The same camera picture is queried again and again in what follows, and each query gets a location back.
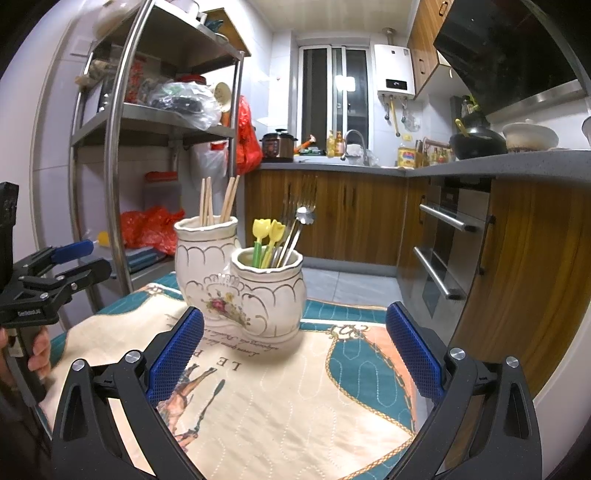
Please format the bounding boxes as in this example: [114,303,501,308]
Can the dark pressure cooker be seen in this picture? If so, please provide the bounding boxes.
[259,129,298,163]

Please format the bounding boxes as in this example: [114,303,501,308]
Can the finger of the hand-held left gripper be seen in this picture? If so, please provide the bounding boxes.
[18,258,113,305]
[11,239,96,276]

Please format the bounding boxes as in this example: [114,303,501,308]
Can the black range hood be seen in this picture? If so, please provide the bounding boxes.
[433,0,589,121]

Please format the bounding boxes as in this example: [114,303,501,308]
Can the crumpled red plastic bag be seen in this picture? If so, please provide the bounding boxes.
[120,206,185,254]

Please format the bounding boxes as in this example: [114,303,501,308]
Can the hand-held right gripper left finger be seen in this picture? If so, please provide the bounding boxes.
[51,306,205,480]

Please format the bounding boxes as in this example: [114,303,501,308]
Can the steel sink faucet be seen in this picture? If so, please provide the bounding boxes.
[342,130,370,166]

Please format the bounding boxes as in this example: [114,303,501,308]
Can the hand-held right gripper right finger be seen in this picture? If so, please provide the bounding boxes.
[385,301,543,480]

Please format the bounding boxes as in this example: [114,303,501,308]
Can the yellow cooking oil bottle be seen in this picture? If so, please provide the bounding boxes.
[396,142,419,168]

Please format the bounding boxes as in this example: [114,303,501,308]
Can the black wok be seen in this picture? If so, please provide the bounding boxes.
[449,122,508,161]

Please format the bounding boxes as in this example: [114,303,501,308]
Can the person's left hand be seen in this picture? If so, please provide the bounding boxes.
[27,328,52,376]

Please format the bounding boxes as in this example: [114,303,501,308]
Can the metal serving tongs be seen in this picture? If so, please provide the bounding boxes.
[279,206,315,268]

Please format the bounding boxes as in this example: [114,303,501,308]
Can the row of seasoning bottles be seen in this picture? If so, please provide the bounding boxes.
[418,138,451,166]

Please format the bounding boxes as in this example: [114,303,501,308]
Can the white ceramic pot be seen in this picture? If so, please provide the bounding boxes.
[502,119,559,153]

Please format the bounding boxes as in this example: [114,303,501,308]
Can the hanging red plastic bag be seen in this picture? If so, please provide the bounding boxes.
[235,95,263,175]

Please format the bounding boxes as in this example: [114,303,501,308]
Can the metal fork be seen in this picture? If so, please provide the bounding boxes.
[272,182,298,268]
[284,175,319,266]

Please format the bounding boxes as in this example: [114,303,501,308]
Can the white water heater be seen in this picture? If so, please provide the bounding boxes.
[373,45,416,99]

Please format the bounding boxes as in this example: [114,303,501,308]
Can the beige colander ladle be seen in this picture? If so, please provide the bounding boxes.
[213,82,232,114]

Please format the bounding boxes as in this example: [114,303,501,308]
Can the dark flat box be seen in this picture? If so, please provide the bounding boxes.
[127,247,160,273]

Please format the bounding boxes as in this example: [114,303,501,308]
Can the wooden wall cabinet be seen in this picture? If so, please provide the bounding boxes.
[406,0,455,100]

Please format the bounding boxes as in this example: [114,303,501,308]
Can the red printed food packets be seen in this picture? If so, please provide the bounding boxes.
[124,55,162,104]

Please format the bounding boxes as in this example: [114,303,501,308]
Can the white ceramic utensil holder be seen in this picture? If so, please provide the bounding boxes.
[174,216,305,357]

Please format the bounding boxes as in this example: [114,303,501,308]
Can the printed table mat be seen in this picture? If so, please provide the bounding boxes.
[39,272,458,480]

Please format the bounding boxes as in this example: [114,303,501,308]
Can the red lid plastic container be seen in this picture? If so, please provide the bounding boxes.
[144,172,182,215]

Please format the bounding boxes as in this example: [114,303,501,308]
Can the steel shelf rack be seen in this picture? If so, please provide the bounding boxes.
[69,0,252,296]

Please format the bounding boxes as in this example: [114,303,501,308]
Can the white plastic bag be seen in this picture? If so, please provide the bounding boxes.
[190,142,229,185]

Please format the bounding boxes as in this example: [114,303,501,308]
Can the clear plastic bag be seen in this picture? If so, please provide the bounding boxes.
[147,80,222,131]

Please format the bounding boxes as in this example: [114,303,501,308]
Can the wooden base cabinets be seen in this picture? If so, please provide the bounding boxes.
[245,168,591,398]

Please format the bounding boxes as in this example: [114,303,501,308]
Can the steel built-in oven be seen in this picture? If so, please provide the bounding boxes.
[397,178,492,319]

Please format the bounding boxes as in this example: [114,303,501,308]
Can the kitchen window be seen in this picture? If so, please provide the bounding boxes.
[295,41,374,160]

